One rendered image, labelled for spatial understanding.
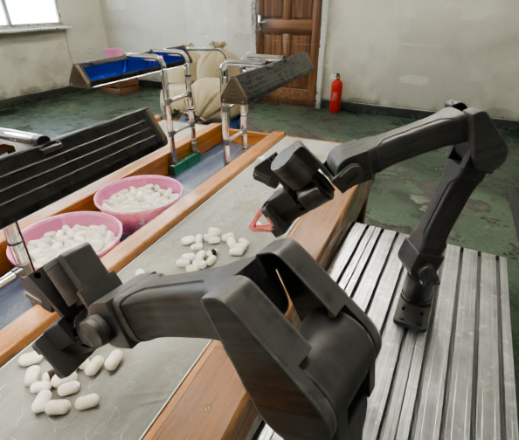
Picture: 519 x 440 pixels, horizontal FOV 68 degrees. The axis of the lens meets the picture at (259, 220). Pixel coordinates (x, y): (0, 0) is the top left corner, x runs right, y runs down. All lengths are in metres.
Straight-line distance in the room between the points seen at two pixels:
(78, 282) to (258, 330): 0.30
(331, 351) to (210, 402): 0.38
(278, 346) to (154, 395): 0.45
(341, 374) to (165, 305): 0.17
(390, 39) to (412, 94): 0.70
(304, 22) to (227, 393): 5.04
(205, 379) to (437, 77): 4.78
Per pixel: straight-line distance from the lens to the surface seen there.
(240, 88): 1.07
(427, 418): 0.79
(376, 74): 5.25
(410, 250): 0.89
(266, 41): 5.65
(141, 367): 0.74
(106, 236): 1.12
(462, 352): 0.92
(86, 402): 0.70
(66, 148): 0.64
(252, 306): 0.26
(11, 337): 0.84
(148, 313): 0.39
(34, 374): 0.77
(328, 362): 0.28
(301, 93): 5.51
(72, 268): 0.51
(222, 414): 0.63
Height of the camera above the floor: 1.29
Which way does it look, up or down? 30 degrees down
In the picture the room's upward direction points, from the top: straight up
